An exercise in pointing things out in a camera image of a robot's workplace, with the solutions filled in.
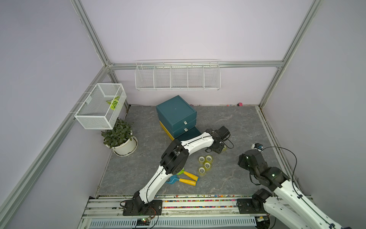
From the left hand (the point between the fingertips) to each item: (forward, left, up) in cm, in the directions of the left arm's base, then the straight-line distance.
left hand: (217, 149), depth 93 cm
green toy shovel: (-15, +20, 0) cm, 25 cm away
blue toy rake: (-17, +29, 0) cm, 33 cm away
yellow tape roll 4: (-5, +6, -2) cm, 8 cm away
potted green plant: (+3, +58, +15) cm, 60 cm away
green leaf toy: (+20, +61, +28) cm, 70 cm away
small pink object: (+43, -30, -3) cm, 53 cm away
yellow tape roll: (-13, +12, -1) cm, 18 cm away
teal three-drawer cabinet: (+11, +24, +20) cm, 34 cm away
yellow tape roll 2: (-10, +8, -1) cm, 13 cm away
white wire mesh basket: (+21, +69, +24) cm, 76 cm away
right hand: (-10, -11, +9) cm, 17 cm away
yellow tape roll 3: (-5, +11, -2) cm, 12 cm away
